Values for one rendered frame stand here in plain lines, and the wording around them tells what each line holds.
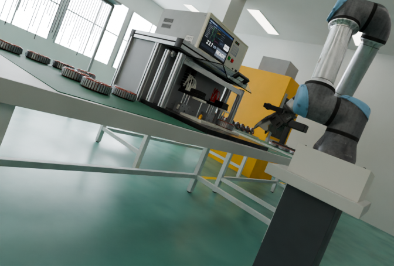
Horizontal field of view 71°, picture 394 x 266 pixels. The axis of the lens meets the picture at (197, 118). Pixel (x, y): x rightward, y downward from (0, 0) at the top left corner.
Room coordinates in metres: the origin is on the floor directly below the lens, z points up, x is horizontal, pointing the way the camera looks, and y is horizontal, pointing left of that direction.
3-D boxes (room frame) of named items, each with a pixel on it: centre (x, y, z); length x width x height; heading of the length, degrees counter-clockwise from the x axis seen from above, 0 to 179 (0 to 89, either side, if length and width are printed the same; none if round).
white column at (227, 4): (5.80, 0.30, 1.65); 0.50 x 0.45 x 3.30; 51
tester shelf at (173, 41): (1.72, 0.16, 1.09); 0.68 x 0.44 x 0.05; 141
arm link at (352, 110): (1.03, -0.52, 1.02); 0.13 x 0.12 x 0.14; 79
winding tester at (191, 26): (1.73, 0.15, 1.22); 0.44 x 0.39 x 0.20; 141
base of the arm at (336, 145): (1.03, -0.53, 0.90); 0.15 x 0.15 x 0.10
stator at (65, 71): (1.14, 0.54, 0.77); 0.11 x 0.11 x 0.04
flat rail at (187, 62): (1.58, -0.01, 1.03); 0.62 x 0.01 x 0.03; 141
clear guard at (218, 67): (1.43, -0.01, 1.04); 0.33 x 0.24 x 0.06; 51
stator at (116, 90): (1.23, 0.34, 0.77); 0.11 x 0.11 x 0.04
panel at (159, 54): (1.68, 0.11, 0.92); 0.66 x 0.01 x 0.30; 141
